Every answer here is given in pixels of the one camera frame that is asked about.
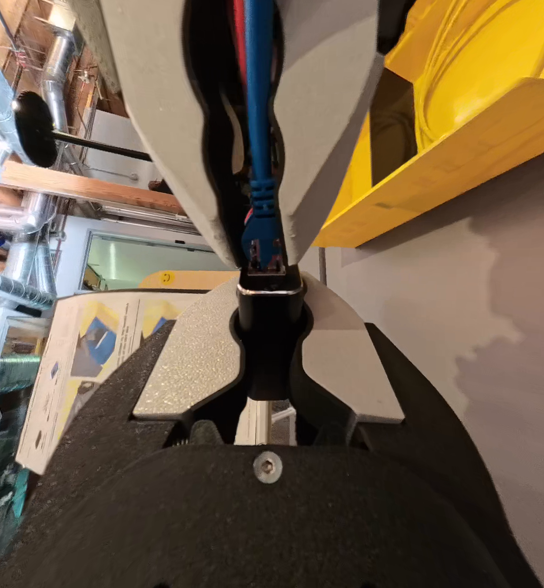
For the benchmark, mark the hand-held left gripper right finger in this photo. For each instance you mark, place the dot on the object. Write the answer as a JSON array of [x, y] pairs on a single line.
[[340, 363]]

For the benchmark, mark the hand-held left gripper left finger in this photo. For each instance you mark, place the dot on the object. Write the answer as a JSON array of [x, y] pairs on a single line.
[[193, 363]]

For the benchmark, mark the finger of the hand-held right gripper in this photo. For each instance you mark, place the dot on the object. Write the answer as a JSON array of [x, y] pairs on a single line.
[[161, 115], [327, 115]]

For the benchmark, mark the black ethernet port adapter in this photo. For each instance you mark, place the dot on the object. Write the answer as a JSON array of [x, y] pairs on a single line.
[[269, 330]]

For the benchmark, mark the yellow plastic bin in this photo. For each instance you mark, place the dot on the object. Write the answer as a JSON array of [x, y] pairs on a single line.
[[483, 115]]

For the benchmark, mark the wooden sign board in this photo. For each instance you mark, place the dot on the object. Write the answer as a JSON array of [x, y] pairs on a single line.
[[198, 280]]

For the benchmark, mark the white sign stand base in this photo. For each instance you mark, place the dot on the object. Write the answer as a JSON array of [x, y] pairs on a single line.
[[253, 422]]

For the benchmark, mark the yellow smiley sticker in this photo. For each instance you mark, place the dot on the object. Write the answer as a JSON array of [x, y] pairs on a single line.
[[166, 277]]

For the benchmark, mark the wooden ceiling beam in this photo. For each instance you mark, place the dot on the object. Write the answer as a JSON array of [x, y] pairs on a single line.
[[70, 183]]

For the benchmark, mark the glass office window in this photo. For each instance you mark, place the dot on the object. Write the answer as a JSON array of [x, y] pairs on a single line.
[[129, 262]]

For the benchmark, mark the black round knob rod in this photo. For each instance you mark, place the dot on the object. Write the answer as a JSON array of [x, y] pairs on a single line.
[[33, 128]]

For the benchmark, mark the printed instruction sheet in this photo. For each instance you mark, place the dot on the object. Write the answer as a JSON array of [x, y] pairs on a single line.
[[70, 321]]

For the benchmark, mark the cluster of silver ducts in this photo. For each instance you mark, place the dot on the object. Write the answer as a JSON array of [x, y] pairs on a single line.
[[28, 271]]

